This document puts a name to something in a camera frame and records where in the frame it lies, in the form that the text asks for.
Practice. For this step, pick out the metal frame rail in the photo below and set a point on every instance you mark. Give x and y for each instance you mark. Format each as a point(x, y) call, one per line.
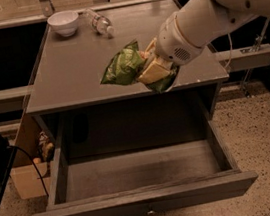
point(235, 60)

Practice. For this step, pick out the grey open top drawer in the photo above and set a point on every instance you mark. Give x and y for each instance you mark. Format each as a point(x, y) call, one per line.
point(163, 178)

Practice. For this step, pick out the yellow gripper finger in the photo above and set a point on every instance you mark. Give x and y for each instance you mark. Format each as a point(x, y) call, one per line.
point(149, 51)
point(156, 70)

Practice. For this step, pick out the green jalapeno chip bag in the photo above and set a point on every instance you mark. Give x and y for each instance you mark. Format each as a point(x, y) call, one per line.
point(125, 67)

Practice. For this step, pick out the white ceramic bowl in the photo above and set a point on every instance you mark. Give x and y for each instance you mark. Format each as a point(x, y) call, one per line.
point(64, 23)

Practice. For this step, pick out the cardboard box with items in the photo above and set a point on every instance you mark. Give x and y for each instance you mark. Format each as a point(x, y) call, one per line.
point(31, 168)

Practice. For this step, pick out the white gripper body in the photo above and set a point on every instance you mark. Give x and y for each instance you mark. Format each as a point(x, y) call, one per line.
point(173, 44)

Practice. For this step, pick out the grey wooden cabinet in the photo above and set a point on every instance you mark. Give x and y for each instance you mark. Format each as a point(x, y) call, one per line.
point(89, 118)

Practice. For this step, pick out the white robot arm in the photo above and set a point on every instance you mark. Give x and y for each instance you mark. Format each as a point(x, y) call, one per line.
point(184, 35)

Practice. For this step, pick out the clear plastic water bottle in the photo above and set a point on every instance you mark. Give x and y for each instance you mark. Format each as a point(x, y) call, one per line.
point(99, 23)

